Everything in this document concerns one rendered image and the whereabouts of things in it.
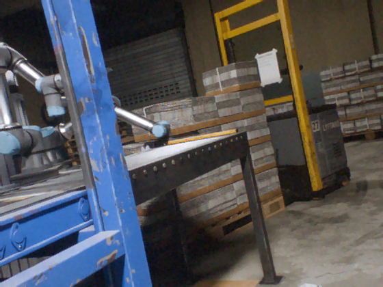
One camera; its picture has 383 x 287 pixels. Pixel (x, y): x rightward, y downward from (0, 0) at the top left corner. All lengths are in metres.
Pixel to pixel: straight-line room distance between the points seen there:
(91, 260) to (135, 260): 0.15
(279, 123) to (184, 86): 6.45
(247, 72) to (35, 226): 2.95
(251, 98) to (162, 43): 7.25
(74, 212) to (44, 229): 0.10
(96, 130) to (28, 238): 0.28
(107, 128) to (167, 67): 9.78
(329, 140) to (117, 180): 3.48
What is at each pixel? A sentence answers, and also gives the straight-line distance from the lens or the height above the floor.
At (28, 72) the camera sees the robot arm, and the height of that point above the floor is 1.31.
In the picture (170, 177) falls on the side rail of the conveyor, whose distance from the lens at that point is 1.71.
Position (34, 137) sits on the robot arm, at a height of 0.99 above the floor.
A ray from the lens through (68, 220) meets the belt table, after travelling 1.22.
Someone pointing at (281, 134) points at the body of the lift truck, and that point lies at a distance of 4.40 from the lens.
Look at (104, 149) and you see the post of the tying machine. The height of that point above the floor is 0.89.
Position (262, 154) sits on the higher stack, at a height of 0.51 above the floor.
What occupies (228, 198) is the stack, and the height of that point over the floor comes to 0.28.
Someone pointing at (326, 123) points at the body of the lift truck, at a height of 0.62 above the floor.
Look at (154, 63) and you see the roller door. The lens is 11.06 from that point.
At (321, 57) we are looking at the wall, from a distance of 9.68.
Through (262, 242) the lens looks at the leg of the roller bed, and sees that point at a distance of 2.51.
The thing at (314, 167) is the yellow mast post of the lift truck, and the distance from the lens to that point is 4.13.
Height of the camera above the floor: 0.92
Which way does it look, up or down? 3 degrees down
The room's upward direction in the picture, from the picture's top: 12 degrees counter-clockwise
